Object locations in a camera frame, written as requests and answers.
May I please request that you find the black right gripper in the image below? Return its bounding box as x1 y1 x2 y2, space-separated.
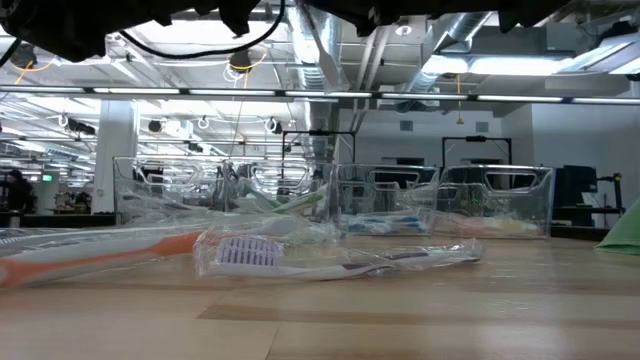
304 0 401 37

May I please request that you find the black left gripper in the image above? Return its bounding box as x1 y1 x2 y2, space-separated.
0 0 261 64

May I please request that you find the green white toothbrush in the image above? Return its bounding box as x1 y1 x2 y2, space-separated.
219 213 346 246
272 192 329 217

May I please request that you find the overhead LED light bar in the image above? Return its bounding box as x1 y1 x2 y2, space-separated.
0 84 640 106

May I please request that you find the white pillar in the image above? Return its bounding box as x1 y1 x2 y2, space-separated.
92 99 139 214

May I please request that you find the clear plastic bin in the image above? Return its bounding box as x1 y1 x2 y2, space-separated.
112 156 226 226
222 158 335 224
436 164 556 241
331 162 442 236

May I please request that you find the person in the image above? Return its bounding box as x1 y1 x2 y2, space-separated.
0 168 37 216

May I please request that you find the black machine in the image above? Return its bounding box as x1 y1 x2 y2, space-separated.
552 164 626 241

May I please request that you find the green cloth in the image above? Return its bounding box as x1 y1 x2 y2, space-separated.
594 197 640 256

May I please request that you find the black ceiling device orange cable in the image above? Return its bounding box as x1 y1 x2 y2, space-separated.
222 47 271 85
9 43 56 84

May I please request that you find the slanted silver ceiling duct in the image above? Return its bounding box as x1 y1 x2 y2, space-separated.
399 12 506 96

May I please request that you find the wide silver ceiling duct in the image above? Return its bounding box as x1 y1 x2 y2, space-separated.
287 9 346 161

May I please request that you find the yellow hanging cord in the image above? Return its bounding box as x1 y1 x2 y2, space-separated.
454 74 465 126

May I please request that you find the black stand frame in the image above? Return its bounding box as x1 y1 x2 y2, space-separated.
442 135 514 169

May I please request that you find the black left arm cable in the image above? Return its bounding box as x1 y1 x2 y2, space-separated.
118 0 287 60

